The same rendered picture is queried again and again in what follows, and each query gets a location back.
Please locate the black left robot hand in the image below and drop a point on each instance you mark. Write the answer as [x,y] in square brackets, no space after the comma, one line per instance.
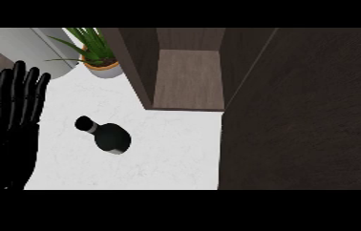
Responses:
[18,120]

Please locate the dark green wine bottle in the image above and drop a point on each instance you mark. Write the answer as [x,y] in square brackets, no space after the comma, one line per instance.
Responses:
[111,138]

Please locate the brown wooden cabinet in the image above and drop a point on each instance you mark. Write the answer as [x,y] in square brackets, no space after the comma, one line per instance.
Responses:
[188,79]

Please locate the pale grey appliance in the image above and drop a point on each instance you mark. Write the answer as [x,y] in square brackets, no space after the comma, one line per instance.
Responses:
[33,49]

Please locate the green potted plant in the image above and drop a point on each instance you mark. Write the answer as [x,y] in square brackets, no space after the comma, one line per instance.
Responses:
[97,54]

